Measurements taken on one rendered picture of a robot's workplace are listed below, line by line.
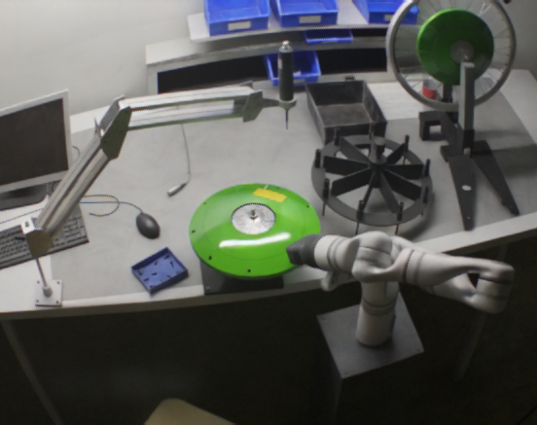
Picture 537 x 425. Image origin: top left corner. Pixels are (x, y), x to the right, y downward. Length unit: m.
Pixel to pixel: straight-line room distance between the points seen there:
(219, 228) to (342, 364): 0.46
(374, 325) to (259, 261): 0.32
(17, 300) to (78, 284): 0.24
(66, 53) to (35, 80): 0.17
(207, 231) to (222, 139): 0.57
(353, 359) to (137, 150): 0.98
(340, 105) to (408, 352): 0.97
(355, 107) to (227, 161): 0.48
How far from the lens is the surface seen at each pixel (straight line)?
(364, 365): 2.11
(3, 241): 2.42
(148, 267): 2.26
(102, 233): 2.38
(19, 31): 2.72
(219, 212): 2.13
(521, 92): 3.09
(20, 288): 2.29
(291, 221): 2.11
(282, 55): 2.10
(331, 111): 2.72
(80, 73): 2.83
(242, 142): 2.60
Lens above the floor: 2.56
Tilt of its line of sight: 44 degrees down
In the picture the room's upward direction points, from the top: 1 degrees counter-clockwise
